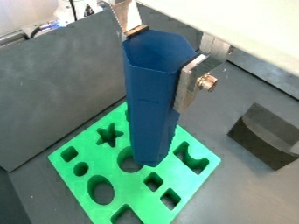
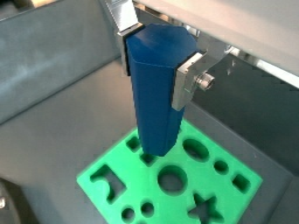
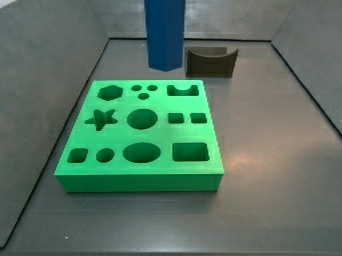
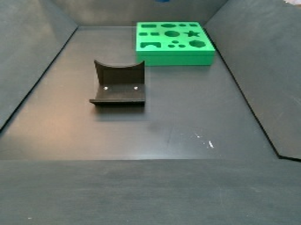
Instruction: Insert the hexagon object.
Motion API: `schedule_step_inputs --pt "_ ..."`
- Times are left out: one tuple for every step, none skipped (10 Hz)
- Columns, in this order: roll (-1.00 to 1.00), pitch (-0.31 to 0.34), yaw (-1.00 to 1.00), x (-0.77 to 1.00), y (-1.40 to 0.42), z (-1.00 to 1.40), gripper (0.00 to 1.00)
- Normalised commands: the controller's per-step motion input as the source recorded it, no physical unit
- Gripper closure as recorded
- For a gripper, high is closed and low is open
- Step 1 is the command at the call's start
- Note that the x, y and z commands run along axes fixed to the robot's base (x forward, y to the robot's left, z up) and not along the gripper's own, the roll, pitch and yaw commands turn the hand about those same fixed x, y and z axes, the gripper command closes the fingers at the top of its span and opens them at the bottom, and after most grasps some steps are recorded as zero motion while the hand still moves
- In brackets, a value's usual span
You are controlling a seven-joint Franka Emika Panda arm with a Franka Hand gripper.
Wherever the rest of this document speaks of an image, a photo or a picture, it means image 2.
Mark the green shape sorter board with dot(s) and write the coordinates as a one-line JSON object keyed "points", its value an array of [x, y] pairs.
{"points": [[198, 185]]}

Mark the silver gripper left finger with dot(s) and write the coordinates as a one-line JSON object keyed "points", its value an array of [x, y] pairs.
{"points": [[121, 14]]}

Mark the blue hexagonal prism peg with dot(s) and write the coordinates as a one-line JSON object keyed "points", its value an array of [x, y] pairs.
{"points": [[156, 51]]}

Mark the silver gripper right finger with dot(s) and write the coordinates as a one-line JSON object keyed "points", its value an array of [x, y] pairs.
{"points": [[191, 74]]}

